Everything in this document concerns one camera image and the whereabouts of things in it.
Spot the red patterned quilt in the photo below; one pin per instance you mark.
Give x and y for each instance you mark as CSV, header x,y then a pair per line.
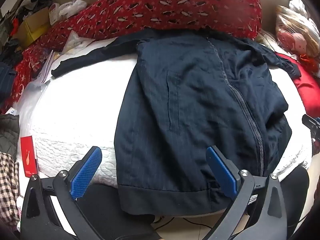
x,y
160,7

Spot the white plastic bag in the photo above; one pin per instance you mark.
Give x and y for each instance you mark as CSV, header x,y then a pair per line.
x,y
72,7

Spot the pink plush doll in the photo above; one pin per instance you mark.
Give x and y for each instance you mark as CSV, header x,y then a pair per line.
x,y
297,40

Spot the black and white checked cloth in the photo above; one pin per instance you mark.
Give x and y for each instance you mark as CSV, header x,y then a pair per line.
x,y
7,192

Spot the cardboard box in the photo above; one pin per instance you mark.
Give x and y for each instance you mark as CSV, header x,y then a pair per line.
x,y
32,27

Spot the clear plastic envelope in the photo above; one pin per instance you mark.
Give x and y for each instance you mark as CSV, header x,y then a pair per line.
x,y
75,42

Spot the white packet with red label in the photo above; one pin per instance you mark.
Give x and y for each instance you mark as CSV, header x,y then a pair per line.
x,y
53,13

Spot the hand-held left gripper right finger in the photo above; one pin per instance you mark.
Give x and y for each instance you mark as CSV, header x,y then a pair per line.
x,y
222,172

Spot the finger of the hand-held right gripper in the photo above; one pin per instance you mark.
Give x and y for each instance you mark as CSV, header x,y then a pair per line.
x,y
310,123

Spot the white paper sheets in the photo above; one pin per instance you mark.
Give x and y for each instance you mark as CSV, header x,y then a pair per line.
x,y
46,70

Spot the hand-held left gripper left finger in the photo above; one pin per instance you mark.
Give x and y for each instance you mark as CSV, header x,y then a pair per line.
x,y
86,172

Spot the dark striped cloth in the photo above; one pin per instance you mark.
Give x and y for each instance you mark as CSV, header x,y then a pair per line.
x,y
5,80

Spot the plain red cloth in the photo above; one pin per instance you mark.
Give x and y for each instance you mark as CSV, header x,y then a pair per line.
x,y
306,87

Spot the white quilted bed cover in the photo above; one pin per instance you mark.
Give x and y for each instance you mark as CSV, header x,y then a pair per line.
x,y
75,100

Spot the pile of dark clothes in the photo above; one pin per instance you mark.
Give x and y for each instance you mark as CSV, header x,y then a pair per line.
x,y
27,2

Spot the navy zip jacket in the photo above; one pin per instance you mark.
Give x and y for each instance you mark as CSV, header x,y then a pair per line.
x,y
190,105

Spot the grey quilted cloth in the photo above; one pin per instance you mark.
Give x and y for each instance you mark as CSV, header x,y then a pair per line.
x,y
8,132

